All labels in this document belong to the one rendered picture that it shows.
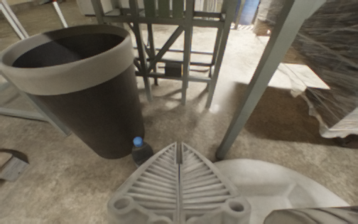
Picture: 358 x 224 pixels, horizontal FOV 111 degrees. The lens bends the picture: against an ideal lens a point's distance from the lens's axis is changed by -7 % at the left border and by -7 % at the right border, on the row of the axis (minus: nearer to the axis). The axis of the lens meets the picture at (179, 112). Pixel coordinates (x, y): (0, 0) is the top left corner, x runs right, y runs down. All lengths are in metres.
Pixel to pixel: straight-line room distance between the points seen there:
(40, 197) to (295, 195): 1.07
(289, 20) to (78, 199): 1.02
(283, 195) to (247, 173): 0.14
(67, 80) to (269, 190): 0.64
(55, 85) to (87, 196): 0.58
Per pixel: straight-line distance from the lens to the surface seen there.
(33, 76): 0.49
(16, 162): 1.12
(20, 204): 1.07
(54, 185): 1.00
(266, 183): 0.48
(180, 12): 0.80
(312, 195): 0.54
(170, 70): 0.91
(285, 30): 0.43
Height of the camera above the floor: 0.75
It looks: 47 degrees down
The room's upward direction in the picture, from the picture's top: 2 degrees clockwise
